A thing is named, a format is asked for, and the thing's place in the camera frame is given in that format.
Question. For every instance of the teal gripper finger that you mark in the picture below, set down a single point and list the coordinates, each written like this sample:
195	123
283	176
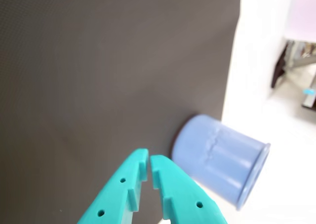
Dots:
116	194
182	197

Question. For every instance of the light blue plastic pot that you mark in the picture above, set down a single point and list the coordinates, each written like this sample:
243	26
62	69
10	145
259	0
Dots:
222	157

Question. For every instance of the dark grey table mat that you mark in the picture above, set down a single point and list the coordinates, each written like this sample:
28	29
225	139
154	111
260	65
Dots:
111	73

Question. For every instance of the dark metal furniture frame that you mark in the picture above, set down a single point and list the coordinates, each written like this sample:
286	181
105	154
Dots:
293	63

